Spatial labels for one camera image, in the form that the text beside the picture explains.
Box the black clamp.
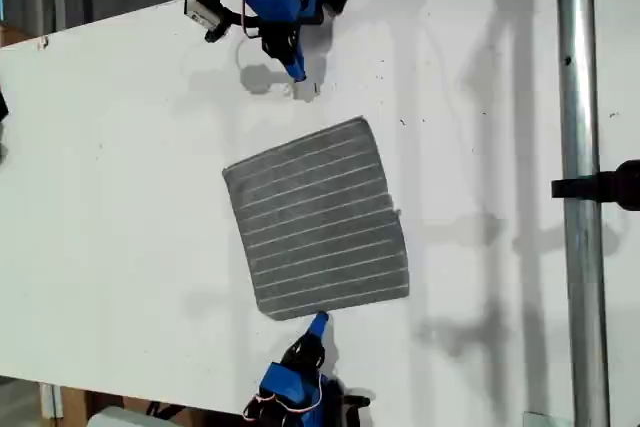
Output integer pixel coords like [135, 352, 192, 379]
[550, 159, 640, 213]

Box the white table leg bracket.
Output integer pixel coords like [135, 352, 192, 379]
[39, 381, 64, 421]

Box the black camera box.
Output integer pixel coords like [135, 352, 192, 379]
[183, 0, 236, 44]

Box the steel post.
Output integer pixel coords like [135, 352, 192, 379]
[554, 0, 612, 427]

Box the grey striped towel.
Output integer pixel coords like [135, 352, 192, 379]
[221, 115, 412, 323]

